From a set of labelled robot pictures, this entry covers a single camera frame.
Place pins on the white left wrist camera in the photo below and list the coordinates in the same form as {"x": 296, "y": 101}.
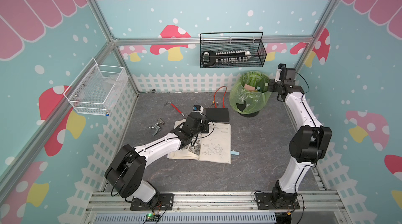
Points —
{"x": 198, "y": 109}

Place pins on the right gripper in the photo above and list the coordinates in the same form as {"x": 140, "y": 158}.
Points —
{"x": 270, "y": 85}

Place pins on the black wire wall basket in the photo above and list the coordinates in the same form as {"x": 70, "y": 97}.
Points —
{"x": 232, "y": 49}

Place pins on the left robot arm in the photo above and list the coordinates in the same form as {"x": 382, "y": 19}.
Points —
{"x": 125, "y": 173}

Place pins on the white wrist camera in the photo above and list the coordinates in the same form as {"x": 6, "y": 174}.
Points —
{"x": 281, "y": 73}
{"x": 198, "y": 109}

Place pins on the green circuit board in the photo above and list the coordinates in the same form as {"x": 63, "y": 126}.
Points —
{"x": 152, "y": 217}

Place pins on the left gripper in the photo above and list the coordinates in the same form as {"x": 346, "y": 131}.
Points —
{"x": 205, "y": 129}

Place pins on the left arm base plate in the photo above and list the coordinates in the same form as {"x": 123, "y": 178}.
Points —
{"x": 163, "y": 201}

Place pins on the sketch drawing book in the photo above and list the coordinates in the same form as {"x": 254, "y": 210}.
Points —
{"x": 214, "y": 146}

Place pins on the red handled tool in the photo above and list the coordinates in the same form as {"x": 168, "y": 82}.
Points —
{"x": 175, "y": 107}

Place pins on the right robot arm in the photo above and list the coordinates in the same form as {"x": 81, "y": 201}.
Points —
{"x": 311, "y": 141}

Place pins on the white wire wall basket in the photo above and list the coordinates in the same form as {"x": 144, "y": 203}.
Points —
{"x": 97, "y": 90}

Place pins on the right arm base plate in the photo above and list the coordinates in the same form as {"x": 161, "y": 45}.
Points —
{"x": 276, "y": 201}

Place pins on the grey slotted cable duct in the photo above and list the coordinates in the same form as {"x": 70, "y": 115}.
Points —
{"x": 190, "y": 218}

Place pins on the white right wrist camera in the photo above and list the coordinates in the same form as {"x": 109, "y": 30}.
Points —
{"x": 281, "y": 73}

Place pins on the black flat box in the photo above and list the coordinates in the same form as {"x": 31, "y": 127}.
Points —
{"x": 217, "y": 114}

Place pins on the small metal clamp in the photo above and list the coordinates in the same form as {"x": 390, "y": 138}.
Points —
{"x": 157, "y": 126}

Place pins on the green bagged trash bin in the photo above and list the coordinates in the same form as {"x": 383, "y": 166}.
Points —
{"x": 247, "y": 103}

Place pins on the black socket bit holder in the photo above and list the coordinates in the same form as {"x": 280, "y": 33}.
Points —
{"x": 211, "y": 58}

